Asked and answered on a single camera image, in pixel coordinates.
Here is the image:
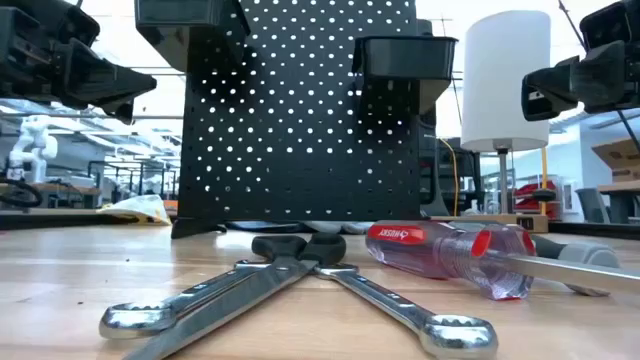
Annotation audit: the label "white shade wooden base lamp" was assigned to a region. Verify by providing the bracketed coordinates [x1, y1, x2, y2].
[460, 9, 552, 234]

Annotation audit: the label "yellow upright post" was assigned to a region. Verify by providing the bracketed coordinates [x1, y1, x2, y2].
[540, 146, 549, 216]

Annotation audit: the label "black looped cable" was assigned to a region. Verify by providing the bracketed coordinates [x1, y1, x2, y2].
[0, 177, 44, 209]

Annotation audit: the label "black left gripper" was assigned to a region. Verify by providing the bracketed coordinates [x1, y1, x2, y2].
[0, 0, 158, 126]

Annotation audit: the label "grey black handle hammer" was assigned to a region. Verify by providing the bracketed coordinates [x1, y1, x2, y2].
[529, 233, 622, 298]

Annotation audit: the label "wooden side table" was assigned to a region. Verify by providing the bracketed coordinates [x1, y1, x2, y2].
[597, 180, 640, 224]

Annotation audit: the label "red clear handle screwdriver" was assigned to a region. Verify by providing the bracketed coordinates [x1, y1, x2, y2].
[365, 220, 640, 302]

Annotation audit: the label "black handled steel scissors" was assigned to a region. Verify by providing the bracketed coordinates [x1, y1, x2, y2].
[122, 232, 348, 360]

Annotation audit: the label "grey chair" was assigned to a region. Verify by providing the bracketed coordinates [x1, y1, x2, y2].
[574, 187, 612, 224]

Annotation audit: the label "chrome combination wrench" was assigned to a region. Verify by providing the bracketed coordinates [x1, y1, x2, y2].
[312, 263, 500, 360]
[98, 258, 281, 340]

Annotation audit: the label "yellow cable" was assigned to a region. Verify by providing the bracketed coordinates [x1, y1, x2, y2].
[437, 136, 460, 217]

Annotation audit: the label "black metal pegboard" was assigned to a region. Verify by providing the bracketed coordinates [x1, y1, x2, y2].
[171, 0, 421, 240]

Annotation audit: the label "red plastic bins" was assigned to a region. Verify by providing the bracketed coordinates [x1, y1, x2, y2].
[513, 180, 562, 219]

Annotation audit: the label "brown cardboard box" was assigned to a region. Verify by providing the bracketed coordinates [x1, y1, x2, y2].
[591, 137, 640, 184]

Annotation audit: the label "black plastic pegboard bin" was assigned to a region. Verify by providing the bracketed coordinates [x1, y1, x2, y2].
[134, 0, 251, 73]
[351, 34, 459, 116]

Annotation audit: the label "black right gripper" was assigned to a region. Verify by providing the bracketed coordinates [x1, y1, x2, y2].
[521, 0, 640, 122]

